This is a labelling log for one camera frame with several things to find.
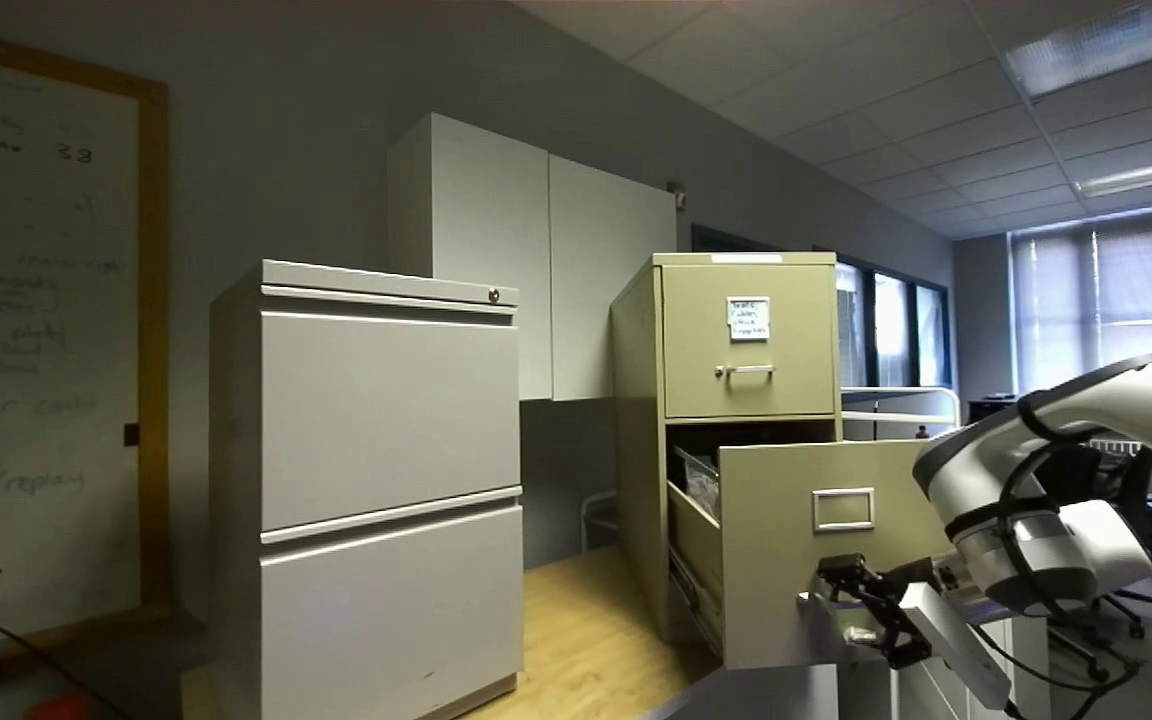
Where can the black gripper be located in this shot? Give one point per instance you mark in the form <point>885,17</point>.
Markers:
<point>956,640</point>

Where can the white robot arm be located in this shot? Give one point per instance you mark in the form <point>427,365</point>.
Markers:
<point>1139,400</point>

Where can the beige drawer with label holder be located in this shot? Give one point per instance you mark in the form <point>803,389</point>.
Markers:
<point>777,575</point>

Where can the beige drawer with white label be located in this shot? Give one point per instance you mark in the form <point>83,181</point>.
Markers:
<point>789,335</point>

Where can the black office chair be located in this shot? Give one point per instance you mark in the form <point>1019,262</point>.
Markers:
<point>1139,615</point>

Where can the dark interior window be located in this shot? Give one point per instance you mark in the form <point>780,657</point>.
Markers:
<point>891,325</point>

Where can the beige filing cabinet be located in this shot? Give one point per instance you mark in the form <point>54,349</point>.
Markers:
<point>639,442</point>

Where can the window with blinds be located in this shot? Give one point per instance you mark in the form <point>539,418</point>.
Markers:
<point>1121,300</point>

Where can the grey lateral file cabinet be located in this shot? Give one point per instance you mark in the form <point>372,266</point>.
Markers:
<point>379,534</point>

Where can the narrow ceiling light strip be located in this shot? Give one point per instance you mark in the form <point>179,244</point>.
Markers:
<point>1149,173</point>

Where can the large ceiling light panel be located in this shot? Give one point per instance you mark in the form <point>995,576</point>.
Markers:
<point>1111,47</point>

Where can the white wall cabinet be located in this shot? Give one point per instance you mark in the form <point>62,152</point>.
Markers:
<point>539,254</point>

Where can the whiteboard with wooden frame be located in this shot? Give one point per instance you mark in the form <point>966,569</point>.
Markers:
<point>30,335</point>

